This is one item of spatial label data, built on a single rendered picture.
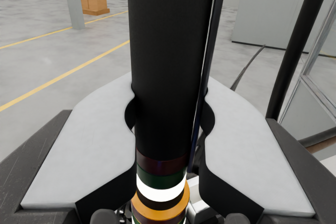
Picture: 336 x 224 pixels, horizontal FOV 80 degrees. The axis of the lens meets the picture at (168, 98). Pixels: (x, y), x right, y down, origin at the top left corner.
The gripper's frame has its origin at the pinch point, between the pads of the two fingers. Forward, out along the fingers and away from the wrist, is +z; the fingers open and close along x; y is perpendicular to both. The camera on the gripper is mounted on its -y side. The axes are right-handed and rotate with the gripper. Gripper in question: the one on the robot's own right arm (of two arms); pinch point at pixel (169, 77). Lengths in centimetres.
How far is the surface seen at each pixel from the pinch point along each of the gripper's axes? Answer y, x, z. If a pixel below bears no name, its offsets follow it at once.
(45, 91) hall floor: 150, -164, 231
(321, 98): 50, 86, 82
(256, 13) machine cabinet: 75, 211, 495
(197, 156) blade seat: 23.0, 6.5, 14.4
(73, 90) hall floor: 150, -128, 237
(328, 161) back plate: 27.0, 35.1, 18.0
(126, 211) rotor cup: 28.5, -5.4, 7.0
